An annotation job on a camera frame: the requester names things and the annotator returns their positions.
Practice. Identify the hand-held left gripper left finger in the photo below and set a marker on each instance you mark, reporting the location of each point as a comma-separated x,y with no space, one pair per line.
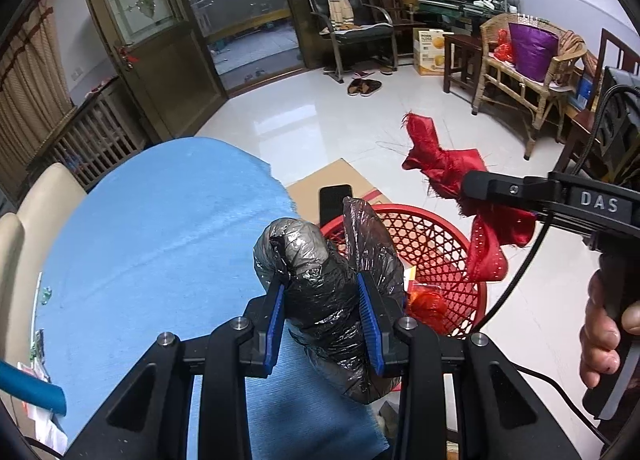
274,330

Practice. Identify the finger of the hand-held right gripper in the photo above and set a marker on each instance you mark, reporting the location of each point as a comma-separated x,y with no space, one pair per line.
510,190

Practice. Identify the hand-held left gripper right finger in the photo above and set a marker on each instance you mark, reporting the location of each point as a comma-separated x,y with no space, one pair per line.
370,325

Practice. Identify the grey plastic bag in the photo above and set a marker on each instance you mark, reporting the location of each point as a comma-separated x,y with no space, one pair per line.
320,290

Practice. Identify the red mesh cloth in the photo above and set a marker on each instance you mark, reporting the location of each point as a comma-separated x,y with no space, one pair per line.
440,159

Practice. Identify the red plastic basket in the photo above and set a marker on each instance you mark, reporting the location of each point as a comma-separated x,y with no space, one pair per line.
440,240

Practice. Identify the person's right hand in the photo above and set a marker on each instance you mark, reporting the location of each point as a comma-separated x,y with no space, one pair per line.
600,340

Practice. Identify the wicker armchair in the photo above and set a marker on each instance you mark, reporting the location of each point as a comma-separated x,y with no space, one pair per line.
505,72

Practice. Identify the black phone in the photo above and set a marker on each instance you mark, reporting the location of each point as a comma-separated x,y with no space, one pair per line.
332,205

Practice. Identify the small red bag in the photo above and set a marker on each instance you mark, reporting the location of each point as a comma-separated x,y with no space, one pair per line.
502,47

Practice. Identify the dark wooden side table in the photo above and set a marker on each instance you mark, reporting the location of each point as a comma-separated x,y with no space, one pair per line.
462,47

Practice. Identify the blue tablecloth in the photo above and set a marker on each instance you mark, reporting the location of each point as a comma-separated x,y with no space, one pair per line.
150,240

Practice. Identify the dark wooden highback chair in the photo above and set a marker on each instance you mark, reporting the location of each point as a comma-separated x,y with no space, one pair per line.
612,47

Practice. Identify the orange printed cardboard box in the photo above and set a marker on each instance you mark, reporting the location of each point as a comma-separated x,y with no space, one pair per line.
430,52

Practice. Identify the cardboard box on floor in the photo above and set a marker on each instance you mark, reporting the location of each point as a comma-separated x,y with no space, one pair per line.
320,172

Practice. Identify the brown slipper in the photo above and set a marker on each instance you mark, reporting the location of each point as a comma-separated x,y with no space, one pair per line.
356,87
372,87

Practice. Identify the glass top desk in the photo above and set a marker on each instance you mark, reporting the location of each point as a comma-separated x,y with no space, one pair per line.
450,9

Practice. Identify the black metal armchair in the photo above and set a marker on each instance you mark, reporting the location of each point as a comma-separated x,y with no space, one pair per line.
360,34

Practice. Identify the green candy wrapper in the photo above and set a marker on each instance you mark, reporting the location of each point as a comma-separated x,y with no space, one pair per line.
46,296

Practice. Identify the tall blue cylindrical can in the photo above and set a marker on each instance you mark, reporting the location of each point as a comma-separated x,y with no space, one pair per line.
30,387

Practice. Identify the striped beige scarf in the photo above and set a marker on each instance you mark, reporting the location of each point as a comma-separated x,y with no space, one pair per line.
337,4

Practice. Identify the white orange plastic bag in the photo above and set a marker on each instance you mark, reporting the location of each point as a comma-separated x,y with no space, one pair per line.
42,432

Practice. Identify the beige leather chair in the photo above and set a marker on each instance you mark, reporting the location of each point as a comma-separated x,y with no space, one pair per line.
50,200
10,265

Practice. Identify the wooden slatted radiator cover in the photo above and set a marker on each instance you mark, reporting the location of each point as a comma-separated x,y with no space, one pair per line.
100,129

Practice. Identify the wooden door arched glass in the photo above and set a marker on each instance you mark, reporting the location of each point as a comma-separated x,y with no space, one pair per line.
170,79

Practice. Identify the brown curtain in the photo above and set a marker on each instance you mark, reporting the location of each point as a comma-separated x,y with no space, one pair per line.
30,79

